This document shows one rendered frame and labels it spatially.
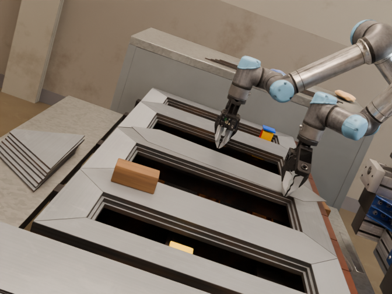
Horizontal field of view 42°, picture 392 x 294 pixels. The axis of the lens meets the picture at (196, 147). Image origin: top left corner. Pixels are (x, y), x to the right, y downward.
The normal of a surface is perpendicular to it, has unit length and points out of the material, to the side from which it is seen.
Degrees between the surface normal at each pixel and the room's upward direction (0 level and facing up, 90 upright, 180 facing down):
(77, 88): 90
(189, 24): 90
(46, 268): 0
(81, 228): 0
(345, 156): 90
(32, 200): 0
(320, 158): 90
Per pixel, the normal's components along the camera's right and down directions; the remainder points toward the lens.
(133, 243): 0.32, -0.90
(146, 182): 0.00, 0.32
